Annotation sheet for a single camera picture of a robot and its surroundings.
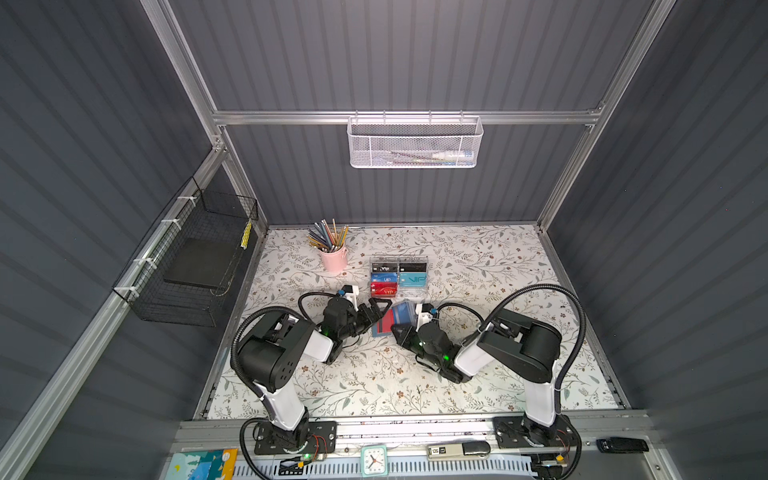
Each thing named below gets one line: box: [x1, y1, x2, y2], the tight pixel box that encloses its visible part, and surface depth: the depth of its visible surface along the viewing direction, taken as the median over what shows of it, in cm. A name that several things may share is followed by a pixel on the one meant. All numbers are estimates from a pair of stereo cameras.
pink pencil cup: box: [318, 244, 349, 273], surface depth 106 cm
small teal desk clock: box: [360, 445, 389, 478], surface depth 70 cm
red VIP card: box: [370, 282, 399, 298], surface depth 101 cm
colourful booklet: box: [164, 448, 238, 480], surface depth 71 cm
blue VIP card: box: [371, 272, 398, 283], surface depth 101 cm
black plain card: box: [399, 263, 427, 272], surface depth 101 cm
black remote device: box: [596, 437, 649, 453], surface depth 71 cm
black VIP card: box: [372, 263, 399, 273], surface depth 101 cm
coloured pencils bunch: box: [307, 218, 349, 253], surface depth 104 cm
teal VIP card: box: [399, 272, 427, 287], surface depth 101 cm
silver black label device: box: [427, 441, 491, 459], surface depth 69 cm
